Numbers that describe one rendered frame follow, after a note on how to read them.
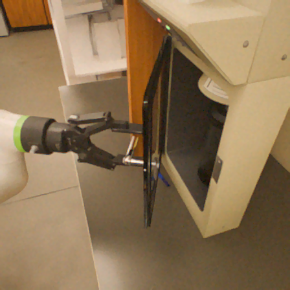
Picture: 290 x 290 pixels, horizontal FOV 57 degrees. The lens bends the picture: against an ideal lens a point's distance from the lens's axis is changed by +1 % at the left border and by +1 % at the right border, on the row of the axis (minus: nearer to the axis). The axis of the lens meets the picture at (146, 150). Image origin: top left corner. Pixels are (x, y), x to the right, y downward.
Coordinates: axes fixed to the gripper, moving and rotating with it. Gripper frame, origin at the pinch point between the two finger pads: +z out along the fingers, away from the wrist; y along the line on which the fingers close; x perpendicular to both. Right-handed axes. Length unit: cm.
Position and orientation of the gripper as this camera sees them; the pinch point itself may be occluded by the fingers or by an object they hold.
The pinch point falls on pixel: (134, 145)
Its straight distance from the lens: 63.3
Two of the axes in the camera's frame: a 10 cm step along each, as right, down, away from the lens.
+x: 1.6, -6.6, 7.3
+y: 0.0, -7.4, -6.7
